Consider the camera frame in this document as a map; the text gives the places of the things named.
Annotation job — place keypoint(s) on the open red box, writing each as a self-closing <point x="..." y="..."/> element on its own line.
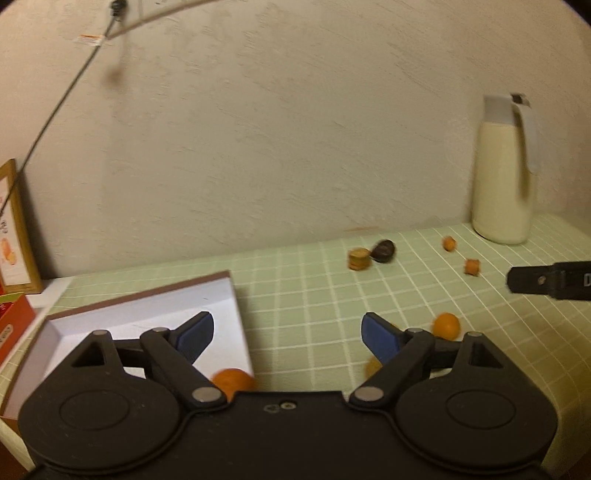
<point x="14" y="318"/>

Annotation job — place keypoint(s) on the white cardboard box brown rim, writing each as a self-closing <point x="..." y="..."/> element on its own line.
<point x="138" y="318"/>

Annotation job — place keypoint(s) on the cream thermos jug grey lid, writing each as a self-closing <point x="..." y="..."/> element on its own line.
<point x="501" y="184"/>

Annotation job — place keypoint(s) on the black wall plug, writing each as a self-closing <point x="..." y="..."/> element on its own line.
<point x="118" y="7"/>

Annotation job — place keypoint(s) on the wooden framed picture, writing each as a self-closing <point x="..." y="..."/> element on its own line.
<point x="18" y="230"/>

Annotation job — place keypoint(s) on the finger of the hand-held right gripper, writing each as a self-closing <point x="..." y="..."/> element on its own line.
<point x="531" y="280"/>

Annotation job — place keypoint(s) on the white wall tag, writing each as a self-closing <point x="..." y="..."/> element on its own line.
<point x="92" y="40"/>

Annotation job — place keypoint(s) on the brown cake piece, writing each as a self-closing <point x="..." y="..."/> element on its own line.
<point x="359" y="259"/>

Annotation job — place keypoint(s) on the small orange cube snack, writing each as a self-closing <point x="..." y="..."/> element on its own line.
<point x="472" y="266"/>

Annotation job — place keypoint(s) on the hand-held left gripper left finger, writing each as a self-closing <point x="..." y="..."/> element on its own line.
<point x="198" y="333"/>

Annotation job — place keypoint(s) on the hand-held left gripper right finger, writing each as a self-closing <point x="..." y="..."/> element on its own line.
<point x="378" y="337"/>

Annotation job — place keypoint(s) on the green checked tablecloth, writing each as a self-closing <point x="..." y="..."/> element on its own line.
<point x="300" y="300"/>

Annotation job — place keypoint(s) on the small orange fruit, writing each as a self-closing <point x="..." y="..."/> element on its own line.
<point x="449" y="243"/>

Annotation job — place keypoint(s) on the dark brown round fruit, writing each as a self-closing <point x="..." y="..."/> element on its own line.
<point x="383" y="250"/>

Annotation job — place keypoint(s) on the orange mandarin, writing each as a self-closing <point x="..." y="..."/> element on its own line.
<point x="446" y="325"/>
<point x="233" y="383"/>
<point x="371" y="367"/>

